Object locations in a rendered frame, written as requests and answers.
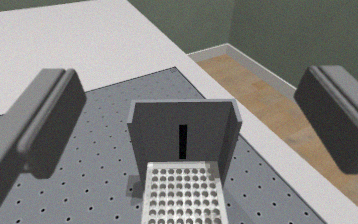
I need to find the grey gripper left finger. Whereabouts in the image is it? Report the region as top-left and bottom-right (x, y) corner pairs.
(0, 68), (87, 207)

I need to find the grey flat base plate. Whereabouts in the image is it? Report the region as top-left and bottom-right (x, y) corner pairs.
(0, 66), (328, 224)

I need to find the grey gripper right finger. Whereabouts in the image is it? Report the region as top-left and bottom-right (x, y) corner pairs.
(294, 65), (358, 175)

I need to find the white well plate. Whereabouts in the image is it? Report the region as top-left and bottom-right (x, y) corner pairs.
(141, 161), (228, 224)

